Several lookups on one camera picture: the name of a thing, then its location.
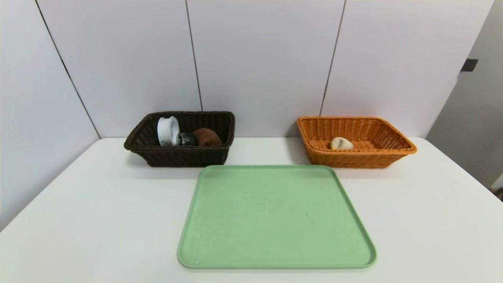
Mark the brown towel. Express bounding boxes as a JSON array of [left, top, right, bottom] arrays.
[[193, 128, 223, 147]]

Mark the glass cup with black base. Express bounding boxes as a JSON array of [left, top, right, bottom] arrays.
[[176, 132, 198, 147]]

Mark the white plastic spool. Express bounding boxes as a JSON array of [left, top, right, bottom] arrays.
[[157, 116, 181, 147]]

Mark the yellow-topped egg tart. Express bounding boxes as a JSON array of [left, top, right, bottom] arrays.
[[330, 137, 354, 151]]

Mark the dark brown wicker basket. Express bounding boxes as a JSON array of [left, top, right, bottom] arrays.
[[124, 111, 236, 168]]

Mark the orange wicker basket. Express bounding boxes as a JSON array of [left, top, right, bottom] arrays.
[[297, 116, 418, 169]]

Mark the light green plastic tray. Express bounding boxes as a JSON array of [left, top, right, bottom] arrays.
[[177, 165, 378, 270]]

